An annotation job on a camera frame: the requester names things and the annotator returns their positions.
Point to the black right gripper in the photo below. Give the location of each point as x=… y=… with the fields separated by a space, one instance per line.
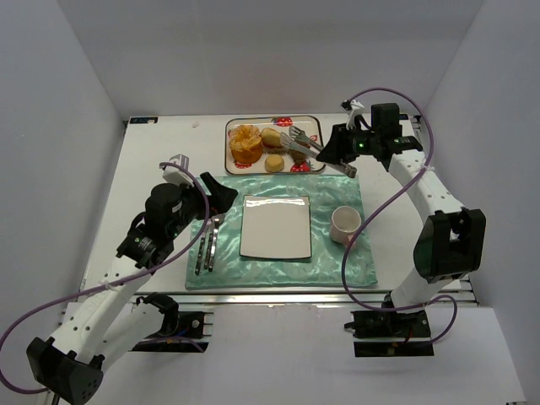
x=341 y=141

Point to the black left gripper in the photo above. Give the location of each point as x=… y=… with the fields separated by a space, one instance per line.
x=203 y=197

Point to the brown chocolate croissant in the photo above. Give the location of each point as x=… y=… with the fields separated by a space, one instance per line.
x=298 y=157

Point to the silver metal tongs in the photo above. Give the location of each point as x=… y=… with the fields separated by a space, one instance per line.
x=297 y=140

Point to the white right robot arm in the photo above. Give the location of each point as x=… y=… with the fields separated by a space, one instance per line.
x=450 y=243

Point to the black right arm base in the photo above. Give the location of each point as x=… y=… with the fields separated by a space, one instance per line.
x=389 y=335

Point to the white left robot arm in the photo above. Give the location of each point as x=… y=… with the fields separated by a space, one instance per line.
x=73 y=360

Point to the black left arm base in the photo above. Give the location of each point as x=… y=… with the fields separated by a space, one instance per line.
x=183 y=331

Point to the large orange muffin bread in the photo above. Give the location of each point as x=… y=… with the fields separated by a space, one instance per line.
x=245 y=143

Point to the silver spoon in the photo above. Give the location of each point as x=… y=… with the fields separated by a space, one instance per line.
x=212 y=242

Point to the silver fork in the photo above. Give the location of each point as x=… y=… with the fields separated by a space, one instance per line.
x=202 y=247

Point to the white square plate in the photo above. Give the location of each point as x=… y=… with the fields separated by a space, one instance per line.
x=276 y=228

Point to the strawberry pattern tray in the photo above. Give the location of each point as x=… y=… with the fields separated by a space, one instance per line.
x=309 y=124

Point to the small round yellow bun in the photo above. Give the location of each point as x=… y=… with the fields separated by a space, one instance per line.
x=274 y=163

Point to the oval sandwich bun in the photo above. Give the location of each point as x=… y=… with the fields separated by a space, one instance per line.
x=271 y=138

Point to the pink mug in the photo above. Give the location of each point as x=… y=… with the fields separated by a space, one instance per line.
x=345 y=221

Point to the green satin placemat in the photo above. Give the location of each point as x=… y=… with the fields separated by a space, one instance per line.
x=328 y=265

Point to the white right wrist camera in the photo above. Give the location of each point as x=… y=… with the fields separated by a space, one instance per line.
x=353 y=108

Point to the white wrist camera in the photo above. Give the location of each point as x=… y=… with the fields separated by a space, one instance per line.
x=353 y=108
x=175 y=176

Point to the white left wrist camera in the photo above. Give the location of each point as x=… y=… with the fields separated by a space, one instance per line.
x=175 y=176

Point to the aluminium table frame rail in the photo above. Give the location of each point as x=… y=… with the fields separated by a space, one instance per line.
x=461 y=296

